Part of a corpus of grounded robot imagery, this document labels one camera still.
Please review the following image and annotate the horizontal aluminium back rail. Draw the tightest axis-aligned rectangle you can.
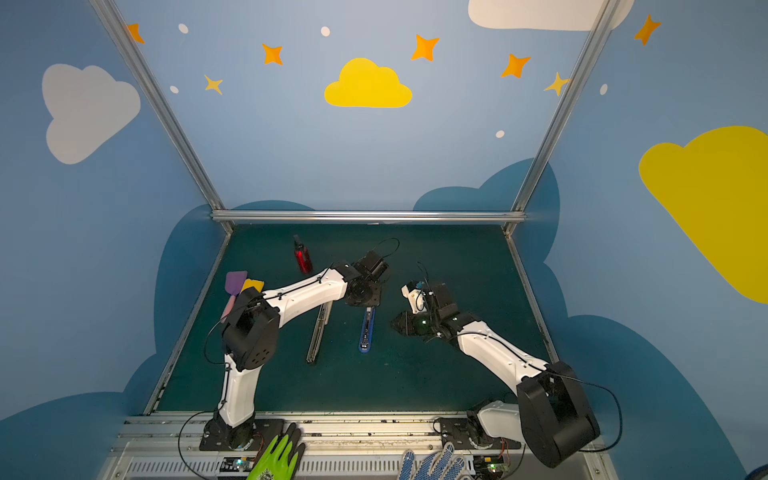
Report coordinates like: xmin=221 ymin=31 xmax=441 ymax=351
xmin=211 ymin=210 xmax=526 ymax=224

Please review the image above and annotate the red metal bottle black cap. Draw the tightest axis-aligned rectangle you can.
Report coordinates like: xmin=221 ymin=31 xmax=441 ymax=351
xmin=293 ymin=235 xmax=314 ymax=275

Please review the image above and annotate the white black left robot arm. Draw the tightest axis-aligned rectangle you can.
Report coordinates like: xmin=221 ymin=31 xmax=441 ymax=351
xmin=214 ymin=254 xmax=388 ymax=433

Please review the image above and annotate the left corner aluminium post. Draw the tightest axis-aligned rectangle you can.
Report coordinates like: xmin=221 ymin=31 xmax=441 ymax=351
xmin=90 ymin=0 xmax=225 ymax=213

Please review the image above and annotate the blue dotted white glove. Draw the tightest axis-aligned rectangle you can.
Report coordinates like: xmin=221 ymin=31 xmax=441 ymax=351
xmin=397 ymin=442 xmax=473 ymax=480

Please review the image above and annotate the purple spatula pink handle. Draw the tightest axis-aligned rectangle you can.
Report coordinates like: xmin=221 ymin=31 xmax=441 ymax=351
xmin=220 ymin=271 xmax=248 ymax=322

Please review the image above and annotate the right corner aluminium post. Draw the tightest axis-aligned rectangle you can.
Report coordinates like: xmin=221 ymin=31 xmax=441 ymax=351
xmin=503 ymin=0 xmax=621 ymax=239

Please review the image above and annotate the corner aluminium post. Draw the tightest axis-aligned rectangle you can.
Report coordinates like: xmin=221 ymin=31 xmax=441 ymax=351
xmin=503 ymin=0 xmax=621 ymax=239
xmin=90 ymin=0 xmax=225 ymax=213

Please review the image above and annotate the green work glove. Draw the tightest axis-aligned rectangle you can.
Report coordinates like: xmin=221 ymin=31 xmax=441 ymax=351
xmin=247 ymin=423 xmax=306 ymax=480

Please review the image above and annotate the yellow spatula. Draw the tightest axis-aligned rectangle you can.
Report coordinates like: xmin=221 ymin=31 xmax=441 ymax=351
xmin=241 ymin=279 xmax=265 ymax=293

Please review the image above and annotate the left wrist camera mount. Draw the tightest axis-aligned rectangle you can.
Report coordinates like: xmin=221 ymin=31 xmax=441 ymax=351
xmin=353 ymin=250 xmax=389 ymax=282

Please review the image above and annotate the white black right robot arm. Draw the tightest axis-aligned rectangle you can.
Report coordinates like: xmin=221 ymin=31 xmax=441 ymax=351
xmin=391 ymin=311 xmax=601 ymax=468

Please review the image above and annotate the long metal stapler magazine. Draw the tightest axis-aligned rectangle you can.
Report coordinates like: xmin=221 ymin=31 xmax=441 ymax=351
xmin=306 ymin=301 xmax=333 ymax=365

